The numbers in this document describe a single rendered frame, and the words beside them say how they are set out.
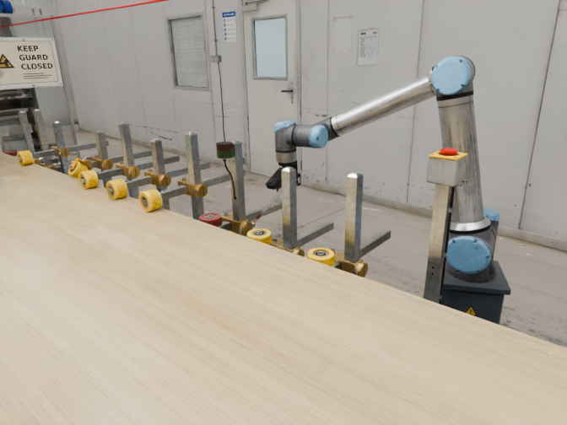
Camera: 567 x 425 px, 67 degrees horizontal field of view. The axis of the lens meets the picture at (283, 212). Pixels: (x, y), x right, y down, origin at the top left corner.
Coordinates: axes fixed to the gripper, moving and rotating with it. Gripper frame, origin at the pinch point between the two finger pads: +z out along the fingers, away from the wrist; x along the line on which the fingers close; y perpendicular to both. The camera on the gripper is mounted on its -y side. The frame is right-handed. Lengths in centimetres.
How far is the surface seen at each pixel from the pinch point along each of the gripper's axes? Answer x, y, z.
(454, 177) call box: -84, -33, -35
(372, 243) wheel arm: -52, -14, -2
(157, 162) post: 44, -33, -21
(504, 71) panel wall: -19, 233, -41
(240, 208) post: -6.1, -31.6, -10.2
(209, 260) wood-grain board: -28, -65, -9
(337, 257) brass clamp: -50, -32, -4
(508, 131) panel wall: -28, 232, 4
